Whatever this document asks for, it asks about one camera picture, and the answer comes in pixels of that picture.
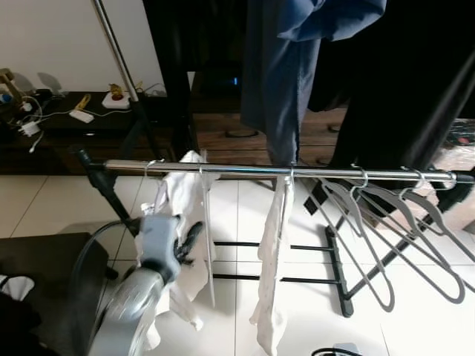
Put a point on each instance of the black clothes rack chrome bar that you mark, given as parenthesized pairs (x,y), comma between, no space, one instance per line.
(245,171)

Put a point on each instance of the white power strip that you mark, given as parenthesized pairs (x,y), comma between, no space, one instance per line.
(82,116)

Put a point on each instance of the white base with figurine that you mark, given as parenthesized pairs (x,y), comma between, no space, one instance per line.
(115,101)

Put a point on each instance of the white T-shirt blue print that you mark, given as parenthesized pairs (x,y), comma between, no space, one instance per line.
(271,297)

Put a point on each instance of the dark grey ottoman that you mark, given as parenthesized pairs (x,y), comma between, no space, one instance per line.
(44,256)

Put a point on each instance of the white power adapter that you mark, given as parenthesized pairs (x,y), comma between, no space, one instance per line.
(31,128)

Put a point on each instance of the plain white T-shirt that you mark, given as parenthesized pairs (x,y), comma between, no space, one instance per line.
(185,200)

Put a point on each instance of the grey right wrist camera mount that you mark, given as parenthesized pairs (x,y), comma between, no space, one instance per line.
(347,351)

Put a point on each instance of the black hanging garment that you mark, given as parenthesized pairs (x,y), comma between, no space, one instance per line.
(401,89)

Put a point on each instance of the plastic wrapped cardboard box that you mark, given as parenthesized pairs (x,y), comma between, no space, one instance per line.
(462,157)

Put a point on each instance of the navy blue hanging garment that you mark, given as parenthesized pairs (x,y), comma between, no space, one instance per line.
(278,89)

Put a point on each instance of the white crumpled garment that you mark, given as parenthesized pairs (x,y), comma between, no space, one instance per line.
(15,284)

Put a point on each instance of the robot left arm silver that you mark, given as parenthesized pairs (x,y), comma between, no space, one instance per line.
(130,311)

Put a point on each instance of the small yellow object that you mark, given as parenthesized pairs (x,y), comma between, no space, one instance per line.
(83,101)

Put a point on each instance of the chrome slanted pole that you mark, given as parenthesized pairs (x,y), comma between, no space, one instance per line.
(115,48)

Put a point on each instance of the dark wood TV console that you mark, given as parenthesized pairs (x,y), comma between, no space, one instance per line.
(223,141)

